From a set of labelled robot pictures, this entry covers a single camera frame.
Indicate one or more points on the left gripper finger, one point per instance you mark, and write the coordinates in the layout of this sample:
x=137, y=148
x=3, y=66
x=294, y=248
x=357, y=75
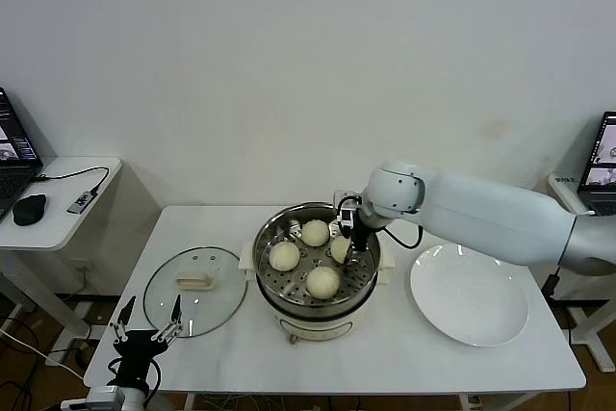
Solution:
x=175, y=310
x=126, y=311

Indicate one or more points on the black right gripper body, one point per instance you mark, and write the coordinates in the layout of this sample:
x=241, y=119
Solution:
x=361, y=235

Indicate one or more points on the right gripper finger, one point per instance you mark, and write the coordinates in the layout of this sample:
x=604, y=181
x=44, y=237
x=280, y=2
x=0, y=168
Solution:
x=351, y=257

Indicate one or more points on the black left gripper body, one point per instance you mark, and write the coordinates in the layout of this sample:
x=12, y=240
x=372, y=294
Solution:
x=137, y=351

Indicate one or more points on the white steamed baozi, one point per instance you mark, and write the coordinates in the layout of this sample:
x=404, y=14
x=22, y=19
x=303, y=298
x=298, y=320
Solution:
x=315, y=233
x=284, y=256
x=338, y=248
x=322, y=282

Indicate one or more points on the glass pot lid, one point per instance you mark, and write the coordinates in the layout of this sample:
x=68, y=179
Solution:
x=195, y=282

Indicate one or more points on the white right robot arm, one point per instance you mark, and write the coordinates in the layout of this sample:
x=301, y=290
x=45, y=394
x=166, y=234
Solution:
x=481, y=209

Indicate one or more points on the steel perforated steamer basket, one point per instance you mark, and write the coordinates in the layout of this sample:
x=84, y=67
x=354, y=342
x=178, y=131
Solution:
x=272, y=233

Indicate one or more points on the white side table with mouse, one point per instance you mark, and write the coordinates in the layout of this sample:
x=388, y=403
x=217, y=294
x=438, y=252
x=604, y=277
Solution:
x=62, y=233

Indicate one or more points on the grey usb hub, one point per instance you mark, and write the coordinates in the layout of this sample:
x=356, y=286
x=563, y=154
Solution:
x=82, y=201

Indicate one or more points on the white round plate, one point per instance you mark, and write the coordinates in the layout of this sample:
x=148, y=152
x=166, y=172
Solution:
x=467, y=295

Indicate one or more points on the black computer mouse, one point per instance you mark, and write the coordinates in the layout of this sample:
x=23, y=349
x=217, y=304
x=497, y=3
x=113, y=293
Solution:
x=30, y=209

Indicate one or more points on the black laptop beside mouse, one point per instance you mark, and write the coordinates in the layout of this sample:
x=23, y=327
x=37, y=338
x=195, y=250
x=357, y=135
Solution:
x=12, y=180

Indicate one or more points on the white label sticker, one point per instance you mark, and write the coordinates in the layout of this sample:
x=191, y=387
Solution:
x=564, y=180

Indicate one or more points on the white side table with sticker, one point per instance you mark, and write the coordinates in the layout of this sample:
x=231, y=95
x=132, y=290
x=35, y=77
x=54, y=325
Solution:
x=582, y=324

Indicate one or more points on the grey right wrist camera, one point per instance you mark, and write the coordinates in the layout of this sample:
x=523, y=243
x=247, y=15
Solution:
x=344, y=211

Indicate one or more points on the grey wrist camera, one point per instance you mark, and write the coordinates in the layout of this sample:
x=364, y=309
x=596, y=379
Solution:
x=344, y=211
x=95, y=400

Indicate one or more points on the white wall socket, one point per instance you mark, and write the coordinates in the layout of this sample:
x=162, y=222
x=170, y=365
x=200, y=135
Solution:
x=83, y=266

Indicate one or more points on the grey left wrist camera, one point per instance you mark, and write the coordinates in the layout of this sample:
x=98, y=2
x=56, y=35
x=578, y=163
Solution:
x=95, y=400

